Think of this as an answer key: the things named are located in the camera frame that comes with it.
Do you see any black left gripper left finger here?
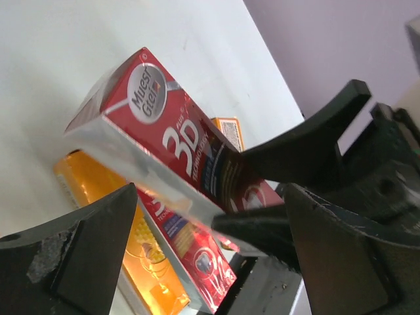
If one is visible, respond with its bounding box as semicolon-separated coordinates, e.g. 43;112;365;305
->
1;184;137;314

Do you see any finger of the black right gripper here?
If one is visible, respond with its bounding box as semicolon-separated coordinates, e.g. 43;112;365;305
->
211;204;301;272

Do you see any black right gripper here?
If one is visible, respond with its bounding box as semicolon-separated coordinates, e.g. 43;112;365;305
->
241;79;419;235

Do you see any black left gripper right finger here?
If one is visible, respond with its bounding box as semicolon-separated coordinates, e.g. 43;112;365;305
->
285;184;419;314

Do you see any red 3D toothpaste box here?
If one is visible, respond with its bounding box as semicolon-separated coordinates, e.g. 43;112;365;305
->
138;190;236;314
64;48;281;226

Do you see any yellow toothpaste box with barcode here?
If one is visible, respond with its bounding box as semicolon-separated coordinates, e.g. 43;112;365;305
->
211;117;245;152

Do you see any plain yellow toothpaste box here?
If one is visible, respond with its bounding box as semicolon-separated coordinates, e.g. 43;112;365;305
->
52;149;192;314

